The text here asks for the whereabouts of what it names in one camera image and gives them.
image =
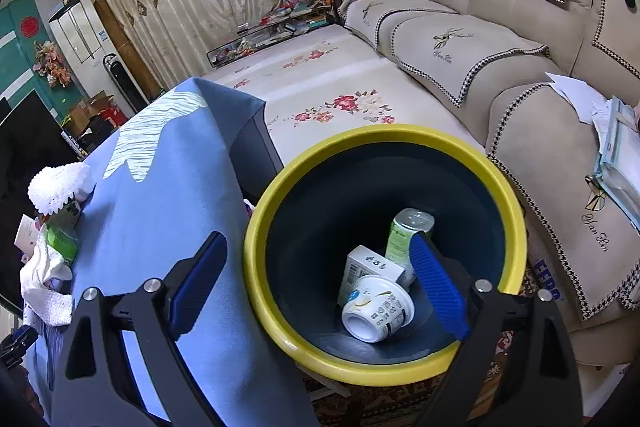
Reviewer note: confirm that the artificial flower bouquet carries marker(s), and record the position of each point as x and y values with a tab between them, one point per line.
50	64

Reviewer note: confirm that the stack of plastic folders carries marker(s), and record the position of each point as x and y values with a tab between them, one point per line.
617	157

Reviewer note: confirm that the beige sofa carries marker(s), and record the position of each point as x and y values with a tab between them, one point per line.
450	57

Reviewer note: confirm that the small white card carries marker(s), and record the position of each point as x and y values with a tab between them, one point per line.
27	234

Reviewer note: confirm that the white yogurt cup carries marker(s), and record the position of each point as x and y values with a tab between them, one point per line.
377	307

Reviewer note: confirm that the white wardrobe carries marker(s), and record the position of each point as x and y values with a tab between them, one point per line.
75	27

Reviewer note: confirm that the black television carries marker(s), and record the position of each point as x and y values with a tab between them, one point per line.
25	157

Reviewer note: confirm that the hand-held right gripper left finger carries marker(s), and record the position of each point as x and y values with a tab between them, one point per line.
197	287

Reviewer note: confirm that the blue tablecloth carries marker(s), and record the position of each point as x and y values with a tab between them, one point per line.
165	207

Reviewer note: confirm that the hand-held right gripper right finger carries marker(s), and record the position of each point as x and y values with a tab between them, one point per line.
437	287

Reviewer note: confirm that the red round wall ornament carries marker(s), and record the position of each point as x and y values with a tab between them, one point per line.
30	26

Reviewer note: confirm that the white crumpled cloth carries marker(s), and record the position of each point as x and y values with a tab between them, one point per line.
42	277

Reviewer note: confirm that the open cardboard boxes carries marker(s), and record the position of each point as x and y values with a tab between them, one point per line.
95	109

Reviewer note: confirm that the white printed packaging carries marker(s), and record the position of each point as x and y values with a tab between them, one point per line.
547	279

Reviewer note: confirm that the yellow-rimmed dark trash bin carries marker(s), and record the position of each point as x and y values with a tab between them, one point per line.
380	134

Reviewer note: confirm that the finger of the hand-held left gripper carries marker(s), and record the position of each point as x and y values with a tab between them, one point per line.
19	341

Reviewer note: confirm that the green drink can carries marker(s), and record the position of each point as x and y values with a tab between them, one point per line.
402	237

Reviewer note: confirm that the brown wooden post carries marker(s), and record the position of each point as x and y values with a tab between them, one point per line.
120	42

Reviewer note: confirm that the pile of toys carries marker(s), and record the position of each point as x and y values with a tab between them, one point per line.
270	32

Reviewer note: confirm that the green bottle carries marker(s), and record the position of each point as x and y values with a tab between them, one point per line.
62	237

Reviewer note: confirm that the white paper sheet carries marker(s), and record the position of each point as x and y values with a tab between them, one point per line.
575	94

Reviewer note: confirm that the dark coffee table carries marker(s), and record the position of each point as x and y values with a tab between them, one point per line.
262	147

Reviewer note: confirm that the floral floor mat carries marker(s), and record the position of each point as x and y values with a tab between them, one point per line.
325	77

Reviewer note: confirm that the small white carton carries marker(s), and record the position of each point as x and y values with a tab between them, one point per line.
362	267

